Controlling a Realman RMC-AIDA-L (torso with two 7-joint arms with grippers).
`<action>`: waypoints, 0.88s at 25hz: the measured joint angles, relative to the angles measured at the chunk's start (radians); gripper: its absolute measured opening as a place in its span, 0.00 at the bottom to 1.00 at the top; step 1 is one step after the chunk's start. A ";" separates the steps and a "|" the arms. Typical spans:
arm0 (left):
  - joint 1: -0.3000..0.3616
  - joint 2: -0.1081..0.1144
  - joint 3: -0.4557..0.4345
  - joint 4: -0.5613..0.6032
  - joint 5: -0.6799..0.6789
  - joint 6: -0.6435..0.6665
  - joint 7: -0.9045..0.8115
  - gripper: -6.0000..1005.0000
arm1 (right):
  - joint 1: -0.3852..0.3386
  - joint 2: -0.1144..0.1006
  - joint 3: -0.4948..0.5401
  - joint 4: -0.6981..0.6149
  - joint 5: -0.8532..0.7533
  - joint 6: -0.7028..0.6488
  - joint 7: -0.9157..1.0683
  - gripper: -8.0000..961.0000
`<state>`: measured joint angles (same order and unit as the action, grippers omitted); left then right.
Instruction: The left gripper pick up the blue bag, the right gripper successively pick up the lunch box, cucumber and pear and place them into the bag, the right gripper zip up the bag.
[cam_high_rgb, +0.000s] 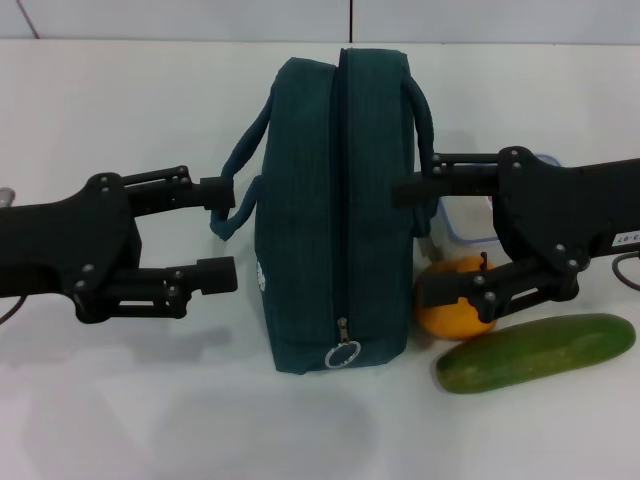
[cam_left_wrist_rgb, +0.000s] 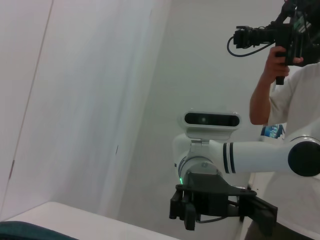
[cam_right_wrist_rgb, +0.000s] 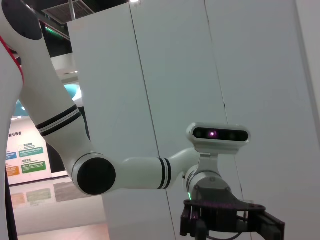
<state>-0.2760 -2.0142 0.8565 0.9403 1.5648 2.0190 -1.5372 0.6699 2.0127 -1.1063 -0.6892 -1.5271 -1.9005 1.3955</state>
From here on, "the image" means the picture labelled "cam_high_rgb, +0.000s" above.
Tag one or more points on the dark teal insulated lunch bag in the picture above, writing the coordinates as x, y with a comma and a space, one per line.
310, 200

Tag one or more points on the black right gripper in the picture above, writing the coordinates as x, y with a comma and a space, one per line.
560, 210

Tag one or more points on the green cucumber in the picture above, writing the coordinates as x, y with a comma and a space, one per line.
530, 355

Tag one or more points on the clear blue-rimmed plastic container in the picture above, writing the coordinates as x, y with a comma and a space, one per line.
467, 225

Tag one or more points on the orange pear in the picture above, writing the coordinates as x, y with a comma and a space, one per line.
450, 322

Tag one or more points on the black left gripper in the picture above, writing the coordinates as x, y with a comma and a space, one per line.
75, 240

